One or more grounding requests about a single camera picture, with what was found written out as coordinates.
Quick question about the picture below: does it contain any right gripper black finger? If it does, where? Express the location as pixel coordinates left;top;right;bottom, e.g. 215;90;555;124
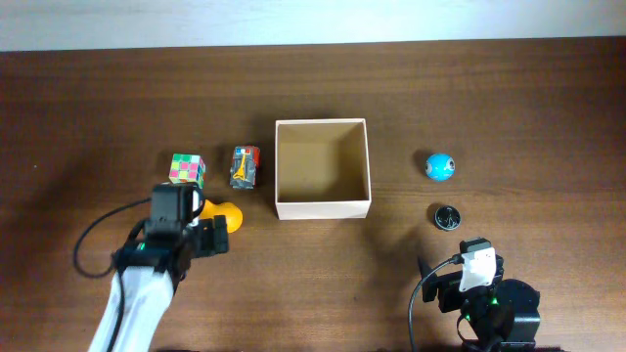
460;238;491;253
418;257;437;302

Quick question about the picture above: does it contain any orange rubber toy figure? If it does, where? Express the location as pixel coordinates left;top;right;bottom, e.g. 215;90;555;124
200;199;244;234

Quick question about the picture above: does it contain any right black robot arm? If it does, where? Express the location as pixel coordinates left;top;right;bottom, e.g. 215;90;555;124
410;238;541;352

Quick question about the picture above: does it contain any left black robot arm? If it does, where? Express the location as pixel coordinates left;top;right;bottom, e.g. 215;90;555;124
88;184;229;352

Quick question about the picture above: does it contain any black round finned cap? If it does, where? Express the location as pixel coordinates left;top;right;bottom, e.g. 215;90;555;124
433;205;462;232

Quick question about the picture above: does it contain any multicoloured puzzle cube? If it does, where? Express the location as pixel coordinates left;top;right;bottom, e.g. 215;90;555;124
168;154;206;189

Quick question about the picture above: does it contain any grey and red toy truck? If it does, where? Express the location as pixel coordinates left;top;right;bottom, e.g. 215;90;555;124
230;146;260;190

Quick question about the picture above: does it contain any blue ball with grey markings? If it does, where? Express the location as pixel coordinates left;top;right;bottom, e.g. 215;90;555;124
425;154;456;182

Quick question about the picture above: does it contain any open white cardboard box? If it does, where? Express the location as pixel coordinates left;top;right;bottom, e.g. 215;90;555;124
275;118;373;220

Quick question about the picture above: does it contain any right black camera cable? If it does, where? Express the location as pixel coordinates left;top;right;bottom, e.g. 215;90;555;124
407;253;465;352

